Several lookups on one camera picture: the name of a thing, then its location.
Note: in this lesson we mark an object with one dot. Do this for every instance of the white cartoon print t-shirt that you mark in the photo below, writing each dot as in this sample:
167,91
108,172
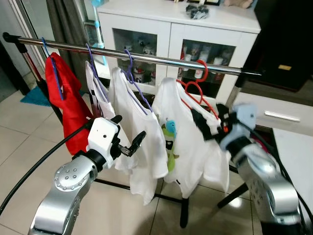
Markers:
190,156

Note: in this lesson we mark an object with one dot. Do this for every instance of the silver clothes rack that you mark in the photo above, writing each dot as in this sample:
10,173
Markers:
161,60

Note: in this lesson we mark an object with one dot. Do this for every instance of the light blue plastic pole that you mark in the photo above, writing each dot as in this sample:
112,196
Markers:
101,46

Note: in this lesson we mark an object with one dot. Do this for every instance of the tan plush toy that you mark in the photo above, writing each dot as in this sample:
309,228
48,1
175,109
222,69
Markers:
237,3

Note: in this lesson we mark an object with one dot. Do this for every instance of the purple clothes hanger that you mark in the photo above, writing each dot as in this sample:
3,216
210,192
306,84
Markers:
92,59
55,73
131,73

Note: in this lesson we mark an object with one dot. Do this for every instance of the black speaker box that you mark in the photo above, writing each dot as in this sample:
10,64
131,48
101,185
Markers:
283,34

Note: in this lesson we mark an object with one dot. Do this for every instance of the dark grey curtain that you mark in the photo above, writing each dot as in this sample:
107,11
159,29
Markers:
68,24

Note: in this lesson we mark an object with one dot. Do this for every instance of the white drawer unit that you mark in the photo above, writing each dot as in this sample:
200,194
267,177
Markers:
254,110

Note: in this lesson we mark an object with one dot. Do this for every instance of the sliding glass door frame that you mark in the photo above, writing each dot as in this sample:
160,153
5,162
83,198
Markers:
22,29

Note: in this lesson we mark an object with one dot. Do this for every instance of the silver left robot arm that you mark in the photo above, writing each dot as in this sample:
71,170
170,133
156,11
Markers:
68,196

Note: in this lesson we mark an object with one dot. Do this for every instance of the red clothes hanger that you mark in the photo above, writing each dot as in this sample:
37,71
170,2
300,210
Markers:
206,71

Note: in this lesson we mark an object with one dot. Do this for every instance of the white table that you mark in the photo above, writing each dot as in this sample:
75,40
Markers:
298,156

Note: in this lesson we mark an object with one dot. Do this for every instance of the narrow white shirt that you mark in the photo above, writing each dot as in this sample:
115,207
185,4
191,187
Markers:
100,103

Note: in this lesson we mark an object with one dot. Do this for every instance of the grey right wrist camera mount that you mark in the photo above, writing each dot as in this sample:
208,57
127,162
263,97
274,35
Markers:
242,120

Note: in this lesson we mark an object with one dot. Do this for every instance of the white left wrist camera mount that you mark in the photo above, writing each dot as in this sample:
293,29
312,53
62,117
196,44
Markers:
101,137

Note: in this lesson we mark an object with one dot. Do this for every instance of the white glass door cabinet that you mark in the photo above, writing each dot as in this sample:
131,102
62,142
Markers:
171,32

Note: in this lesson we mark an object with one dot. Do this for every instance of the black and white toy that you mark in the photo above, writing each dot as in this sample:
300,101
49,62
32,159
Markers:
197,11

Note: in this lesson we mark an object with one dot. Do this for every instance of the plain white t-shirt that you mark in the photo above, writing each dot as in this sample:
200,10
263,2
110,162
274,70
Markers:
146,171

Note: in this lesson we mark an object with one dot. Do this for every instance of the red t-shirt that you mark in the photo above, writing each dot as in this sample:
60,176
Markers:
68,112

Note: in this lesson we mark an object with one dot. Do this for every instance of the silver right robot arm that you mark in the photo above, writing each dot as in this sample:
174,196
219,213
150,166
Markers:
266,186

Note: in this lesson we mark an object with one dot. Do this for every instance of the blue floor mat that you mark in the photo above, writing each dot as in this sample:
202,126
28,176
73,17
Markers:
35,98

